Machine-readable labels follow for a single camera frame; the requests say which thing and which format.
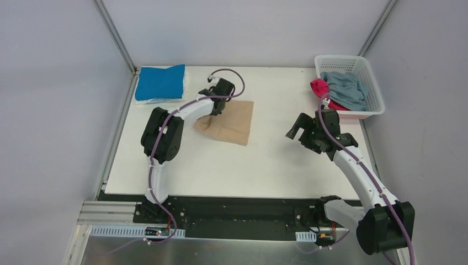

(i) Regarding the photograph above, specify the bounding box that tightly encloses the beige t shirt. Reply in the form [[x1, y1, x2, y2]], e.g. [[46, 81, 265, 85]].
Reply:
[[193, 100, 254, 146]]

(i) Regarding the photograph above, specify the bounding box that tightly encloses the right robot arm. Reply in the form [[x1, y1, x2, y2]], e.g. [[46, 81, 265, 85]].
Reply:
[[286, 108, 416, 260]]

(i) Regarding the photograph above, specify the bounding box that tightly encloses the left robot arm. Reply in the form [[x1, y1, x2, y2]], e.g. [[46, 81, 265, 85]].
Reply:
[[140, 78, 235, 224]]

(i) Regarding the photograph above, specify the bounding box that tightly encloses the pink t shirt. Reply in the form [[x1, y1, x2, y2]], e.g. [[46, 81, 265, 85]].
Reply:
[[310, 78, 349, 111]]

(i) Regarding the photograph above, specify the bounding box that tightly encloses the grey blue t shirt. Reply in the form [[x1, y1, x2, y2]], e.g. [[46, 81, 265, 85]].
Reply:
[[320, 71, 370, 112]]

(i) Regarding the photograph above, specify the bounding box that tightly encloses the folded blue t shirt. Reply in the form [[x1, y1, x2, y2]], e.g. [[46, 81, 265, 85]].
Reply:
[[134, 64, 186, 102]]

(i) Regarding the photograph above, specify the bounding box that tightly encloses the white plastic basket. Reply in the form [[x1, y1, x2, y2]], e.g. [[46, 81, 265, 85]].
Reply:
[[315, 55, 385, 119]]

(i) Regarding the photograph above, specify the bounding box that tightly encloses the right white cable duct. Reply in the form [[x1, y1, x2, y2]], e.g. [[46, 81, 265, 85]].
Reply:
[[295, 231, 317, 242]]

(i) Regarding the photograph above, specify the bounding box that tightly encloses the white cable duct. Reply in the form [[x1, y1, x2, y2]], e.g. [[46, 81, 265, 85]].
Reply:
[[295, 231, 317, 242], [90, 225, 185, 239]]

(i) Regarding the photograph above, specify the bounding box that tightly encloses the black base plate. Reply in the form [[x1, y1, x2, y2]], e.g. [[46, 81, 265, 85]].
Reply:
[[98, 193, 337, 241]]

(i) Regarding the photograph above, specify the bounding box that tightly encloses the aluminium frame rail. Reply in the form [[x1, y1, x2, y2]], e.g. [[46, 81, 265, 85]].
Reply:
[[77, 201, 136, 225]]

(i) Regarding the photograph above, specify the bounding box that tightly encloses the left white cable duct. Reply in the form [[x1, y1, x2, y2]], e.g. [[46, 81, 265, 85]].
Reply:
[[90, 225, 185, 239]]

